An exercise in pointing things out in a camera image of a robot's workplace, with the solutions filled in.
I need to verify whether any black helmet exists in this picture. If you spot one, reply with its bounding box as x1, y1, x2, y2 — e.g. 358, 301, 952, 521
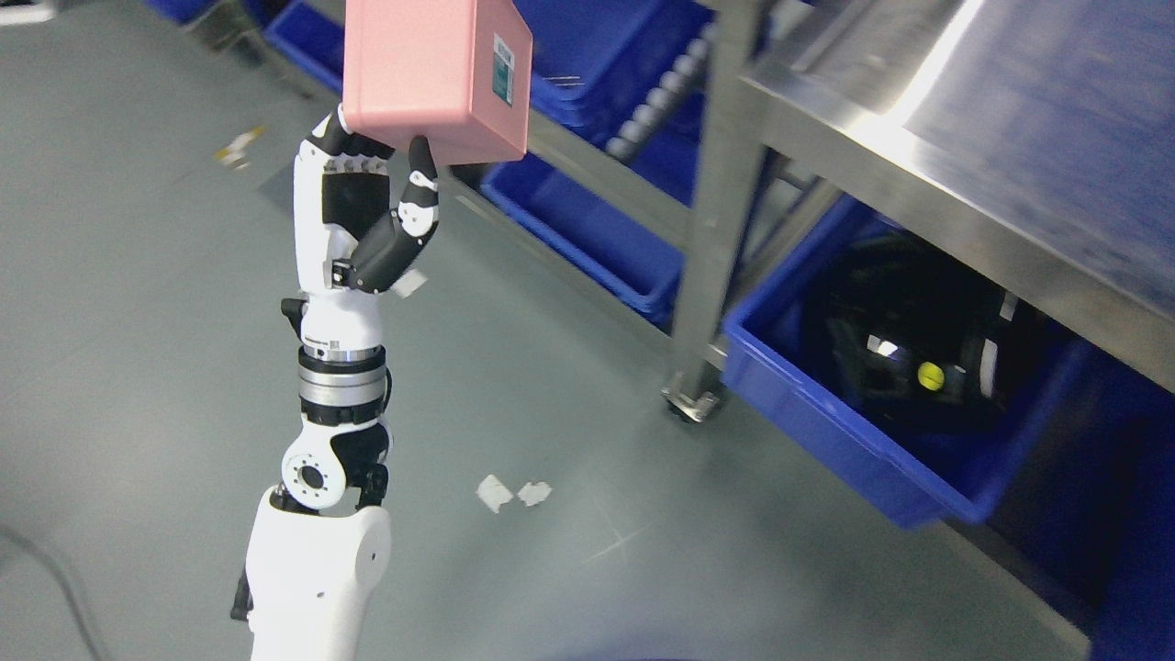
799, 232, 1052, 436

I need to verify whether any blue bin on floor rack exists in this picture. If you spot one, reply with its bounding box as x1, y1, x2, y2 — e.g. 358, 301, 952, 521
479, 156, 684, 326

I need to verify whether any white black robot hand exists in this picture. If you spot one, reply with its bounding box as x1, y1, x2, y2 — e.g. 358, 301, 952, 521
291, 106, 438, 363

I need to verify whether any blue bin with black helmet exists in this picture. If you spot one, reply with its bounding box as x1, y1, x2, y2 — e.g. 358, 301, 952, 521
721, 196, 1092, 528

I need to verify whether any stainless steel work table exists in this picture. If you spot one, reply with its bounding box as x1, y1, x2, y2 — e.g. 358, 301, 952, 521
663, 1, 1171, 421

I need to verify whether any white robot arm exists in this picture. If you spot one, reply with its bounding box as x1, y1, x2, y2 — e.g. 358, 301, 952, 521
231, 294, 391, 660

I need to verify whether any pink plastic storage box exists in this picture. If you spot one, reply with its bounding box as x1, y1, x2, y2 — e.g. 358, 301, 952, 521
341, 1, 532, 166

